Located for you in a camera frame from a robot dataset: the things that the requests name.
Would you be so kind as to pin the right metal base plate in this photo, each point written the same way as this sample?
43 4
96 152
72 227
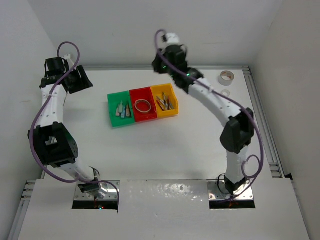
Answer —
217 191

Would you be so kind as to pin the green plastic bin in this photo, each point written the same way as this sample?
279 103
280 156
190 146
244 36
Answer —
114 100

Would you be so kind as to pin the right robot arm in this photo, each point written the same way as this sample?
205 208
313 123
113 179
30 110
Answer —
237 129

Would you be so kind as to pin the red pen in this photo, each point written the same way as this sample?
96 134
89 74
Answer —
166 102
159 103

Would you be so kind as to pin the green eraser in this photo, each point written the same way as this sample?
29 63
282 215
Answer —
120 107

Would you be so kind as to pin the metal base plate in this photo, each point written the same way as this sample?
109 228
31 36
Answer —
110 190
217 191

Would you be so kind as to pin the orange eraser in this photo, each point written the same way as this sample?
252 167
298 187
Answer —
128 111

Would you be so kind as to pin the blue eraser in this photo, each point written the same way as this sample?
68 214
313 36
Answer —
123 113

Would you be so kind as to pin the pink eraser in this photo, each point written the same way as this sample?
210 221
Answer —
117 113

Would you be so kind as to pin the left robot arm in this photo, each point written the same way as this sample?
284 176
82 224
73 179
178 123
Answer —
53 143

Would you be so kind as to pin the small white tape roll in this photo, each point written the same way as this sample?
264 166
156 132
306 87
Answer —
226 93

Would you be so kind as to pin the large white tape roll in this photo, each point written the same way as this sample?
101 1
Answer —
226 78

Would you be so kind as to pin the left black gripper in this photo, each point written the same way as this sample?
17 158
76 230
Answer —
83 82

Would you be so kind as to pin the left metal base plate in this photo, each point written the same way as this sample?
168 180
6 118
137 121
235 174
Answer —
110 190

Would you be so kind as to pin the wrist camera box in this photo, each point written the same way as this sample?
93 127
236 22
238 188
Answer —
69 58
171 39

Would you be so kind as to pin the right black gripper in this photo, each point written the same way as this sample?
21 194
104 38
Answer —
157 63

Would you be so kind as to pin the red plastic bin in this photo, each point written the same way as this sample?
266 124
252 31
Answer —
146 94

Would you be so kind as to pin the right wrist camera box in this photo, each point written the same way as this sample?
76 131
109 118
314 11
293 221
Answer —
171 39

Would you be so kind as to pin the yellow plastic bin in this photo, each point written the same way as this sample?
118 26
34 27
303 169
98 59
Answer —
169 91

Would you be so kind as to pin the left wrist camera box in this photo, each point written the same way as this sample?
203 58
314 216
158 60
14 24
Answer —
69 58

